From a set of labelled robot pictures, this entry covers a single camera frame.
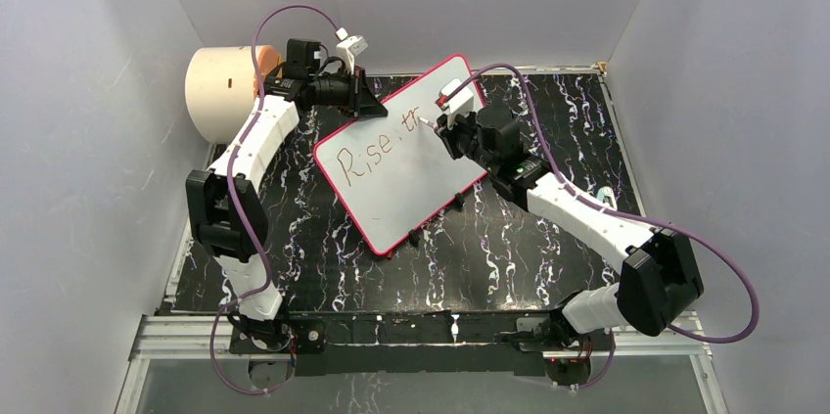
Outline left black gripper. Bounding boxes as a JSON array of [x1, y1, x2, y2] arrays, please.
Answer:
[[312, 69, 389, 122]]

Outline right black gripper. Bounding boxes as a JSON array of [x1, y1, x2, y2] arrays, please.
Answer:
[[435, 108, 498, 174]]

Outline pink framed whiteboard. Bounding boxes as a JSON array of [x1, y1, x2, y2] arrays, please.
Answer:
[[313, 54, 486, 255]]

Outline white whiteboard marker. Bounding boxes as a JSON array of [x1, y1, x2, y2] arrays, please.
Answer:
[[418, 116, 438, 129]]

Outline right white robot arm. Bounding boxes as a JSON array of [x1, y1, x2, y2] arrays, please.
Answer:
[[434, 104, 704, 349]]

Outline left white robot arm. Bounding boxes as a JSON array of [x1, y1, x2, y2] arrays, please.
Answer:
[[185, 33, 388, 351]]

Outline black whiteboard stand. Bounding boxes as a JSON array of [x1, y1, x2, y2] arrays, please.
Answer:
[[405, 192, 465, 248]]

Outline cream cylindrical drawer box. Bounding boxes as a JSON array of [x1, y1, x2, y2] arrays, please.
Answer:
[[184, 46, 256, 144]]

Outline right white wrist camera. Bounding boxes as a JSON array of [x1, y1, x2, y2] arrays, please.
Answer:
[[436, 78, 476, 129]]

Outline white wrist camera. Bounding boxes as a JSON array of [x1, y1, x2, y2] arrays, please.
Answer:
[[335, 27, 368, 74], [436, 78, 476, 129]]

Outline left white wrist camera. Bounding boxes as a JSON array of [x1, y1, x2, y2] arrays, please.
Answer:
[[335, 27, 368, 74]]

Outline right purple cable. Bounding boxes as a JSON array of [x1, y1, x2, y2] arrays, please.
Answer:
[[443, 63, 761, 390]]

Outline purple cable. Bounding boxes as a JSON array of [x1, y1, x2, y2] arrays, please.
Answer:
[[208, 5, 345, 396], [443, 63, 761, 390]]

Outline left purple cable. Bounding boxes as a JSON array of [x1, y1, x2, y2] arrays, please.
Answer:
[[208, 5, 345, 396]]

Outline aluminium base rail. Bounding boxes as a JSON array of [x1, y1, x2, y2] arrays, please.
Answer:
[[116, 310, 727, 413]]

